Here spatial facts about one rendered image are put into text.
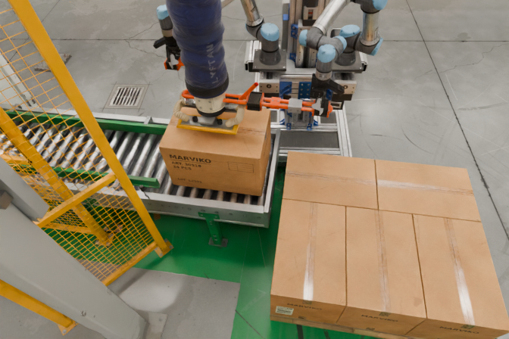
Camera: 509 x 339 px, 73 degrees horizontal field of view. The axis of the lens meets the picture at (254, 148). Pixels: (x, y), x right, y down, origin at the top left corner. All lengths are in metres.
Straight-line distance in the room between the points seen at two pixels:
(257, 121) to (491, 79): 3.01
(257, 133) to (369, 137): 1.59
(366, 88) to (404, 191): 1.72
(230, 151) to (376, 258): 1.02
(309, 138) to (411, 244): 1.24
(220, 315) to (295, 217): 0.85
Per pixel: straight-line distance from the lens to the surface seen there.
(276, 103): 1.82
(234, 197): 2.25
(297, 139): 2.99
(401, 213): 2.35
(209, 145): 2.00
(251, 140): 2.00
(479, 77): 4.47
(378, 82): 4.00
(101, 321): 1.99
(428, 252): 2.27
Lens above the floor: 2.47
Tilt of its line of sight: 51 degrees down
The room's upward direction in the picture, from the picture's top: 3 degrees counter-clockwise
